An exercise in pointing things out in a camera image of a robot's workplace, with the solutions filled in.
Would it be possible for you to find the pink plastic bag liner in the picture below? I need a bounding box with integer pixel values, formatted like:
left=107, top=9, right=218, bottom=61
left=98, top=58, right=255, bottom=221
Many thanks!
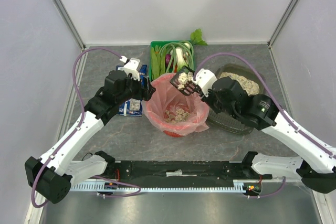
left=144, top=73, right=210, bottom=136

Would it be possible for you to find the black litter scoop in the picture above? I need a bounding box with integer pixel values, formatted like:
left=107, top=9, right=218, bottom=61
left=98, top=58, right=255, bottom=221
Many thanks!
left=170, top=66, right=201, bottom=97

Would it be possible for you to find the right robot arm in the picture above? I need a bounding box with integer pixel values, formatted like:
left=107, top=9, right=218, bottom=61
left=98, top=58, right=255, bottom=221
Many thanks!
left=197, top=77, right=335, bottom=194

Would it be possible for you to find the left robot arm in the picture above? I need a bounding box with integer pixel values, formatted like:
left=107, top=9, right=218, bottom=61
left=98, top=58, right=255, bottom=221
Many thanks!
left=25, top=70, right=156, bottom=208

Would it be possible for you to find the dark translucent litter box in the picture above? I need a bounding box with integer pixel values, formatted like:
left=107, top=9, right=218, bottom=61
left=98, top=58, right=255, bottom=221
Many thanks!
left=207, top=63, right=266, bottom=135

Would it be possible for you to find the blue Doritos chip bag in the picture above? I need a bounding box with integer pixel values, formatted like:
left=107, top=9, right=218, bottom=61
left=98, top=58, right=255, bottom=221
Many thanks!
left=117, top=65, right=148, bottom=116

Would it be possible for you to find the green lettuce leaf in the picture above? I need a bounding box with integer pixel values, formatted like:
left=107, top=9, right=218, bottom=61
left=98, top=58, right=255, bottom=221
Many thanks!
left=151, top=47, right=165, bottom=80

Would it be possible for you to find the green vegetable tray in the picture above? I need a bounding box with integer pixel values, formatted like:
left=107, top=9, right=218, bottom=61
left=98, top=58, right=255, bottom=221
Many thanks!
left=150, top=40, right=198, bottom=80

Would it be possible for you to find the purple onion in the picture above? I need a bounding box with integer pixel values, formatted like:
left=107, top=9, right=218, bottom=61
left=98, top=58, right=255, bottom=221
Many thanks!
left=165, top=54, right=171, bottom=66

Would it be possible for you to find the white bok choy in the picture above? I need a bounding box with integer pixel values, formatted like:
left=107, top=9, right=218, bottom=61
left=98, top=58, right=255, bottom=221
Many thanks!
left=169, top=42, right=192, bottom=71

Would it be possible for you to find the green long beans bundle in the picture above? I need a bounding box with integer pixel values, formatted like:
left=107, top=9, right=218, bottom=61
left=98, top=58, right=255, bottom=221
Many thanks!
left=157, top=41, right=195, bottom=75

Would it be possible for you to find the green leaf sprig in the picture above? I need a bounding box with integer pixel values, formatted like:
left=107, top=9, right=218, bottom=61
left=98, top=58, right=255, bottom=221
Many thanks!
left=190, top=28, right=207, bottom=46

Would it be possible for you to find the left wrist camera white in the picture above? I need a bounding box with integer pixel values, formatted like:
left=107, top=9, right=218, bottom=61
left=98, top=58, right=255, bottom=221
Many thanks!
left=119, top=56, right=141, bottom=81

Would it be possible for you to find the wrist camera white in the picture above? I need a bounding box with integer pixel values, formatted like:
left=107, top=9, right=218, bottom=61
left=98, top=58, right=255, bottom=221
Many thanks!
left=192, top=68, right=217, bottom=97
left=119, top=56, right=141, bottom=81

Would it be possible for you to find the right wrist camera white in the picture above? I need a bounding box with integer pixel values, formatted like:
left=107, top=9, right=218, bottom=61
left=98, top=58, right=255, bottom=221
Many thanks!
left=192, top=68, right=217, bottom=97

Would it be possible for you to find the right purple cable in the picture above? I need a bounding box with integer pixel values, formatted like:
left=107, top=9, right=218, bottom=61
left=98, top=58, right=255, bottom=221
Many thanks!
left=193, top=52, right=336, bottom=199

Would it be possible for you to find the purple cable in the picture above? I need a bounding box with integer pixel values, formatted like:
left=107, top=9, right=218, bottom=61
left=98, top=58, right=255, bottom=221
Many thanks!
left=30, top=47, right=142, bottom=209
left=193, top=52, right=336, bottom=199

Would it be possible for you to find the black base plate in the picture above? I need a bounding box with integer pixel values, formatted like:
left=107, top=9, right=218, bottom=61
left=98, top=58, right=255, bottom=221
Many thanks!
left=101, top=161, right=261, bottom=188

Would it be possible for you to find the white cable duct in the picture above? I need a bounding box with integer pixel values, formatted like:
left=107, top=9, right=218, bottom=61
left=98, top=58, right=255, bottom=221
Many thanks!
left=70, top=179, right=257, bottom=193

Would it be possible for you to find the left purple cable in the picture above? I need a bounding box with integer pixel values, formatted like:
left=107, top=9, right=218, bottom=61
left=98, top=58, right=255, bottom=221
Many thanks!
left=30, top=47, right=142, bottom=209

